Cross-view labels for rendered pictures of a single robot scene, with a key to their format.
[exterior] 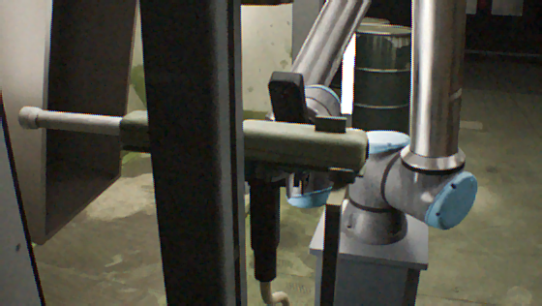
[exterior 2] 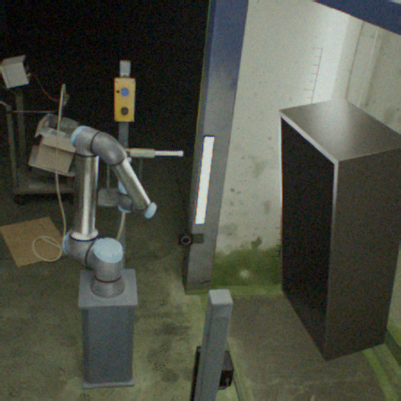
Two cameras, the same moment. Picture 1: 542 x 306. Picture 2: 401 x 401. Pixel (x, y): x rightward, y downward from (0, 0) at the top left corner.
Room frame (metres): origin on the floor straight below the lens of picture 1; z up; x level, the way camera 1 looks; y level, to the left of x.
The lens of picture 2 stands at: (3.20, -0.90, 2.37)
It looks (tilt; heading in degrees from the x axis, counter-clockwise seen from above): 29 degrees down; 151
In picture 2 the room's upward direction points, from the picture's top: 6 degrees clockwise
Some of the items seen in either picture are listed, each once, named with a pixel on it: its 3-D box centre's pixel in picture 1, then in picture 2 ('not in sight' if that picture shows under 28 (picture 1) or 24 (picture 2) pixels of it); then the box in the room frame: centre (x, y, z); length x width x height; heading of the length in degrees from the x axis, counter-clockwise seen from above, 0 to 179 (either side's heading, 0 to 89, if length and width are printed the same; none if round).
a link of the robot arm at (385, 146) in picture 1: (381, 167); (106, 258); (1.18, -0.30, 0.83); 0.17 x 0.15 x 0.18; 33
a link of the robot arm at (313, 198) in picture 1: (307, 170); (127, 200); (0.85, -0.07, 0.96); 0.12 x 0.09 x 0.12; 33
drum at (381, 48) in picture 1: (377, 81); not in sight; (3.92, -0.90, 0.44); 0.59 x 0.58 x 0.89; 178
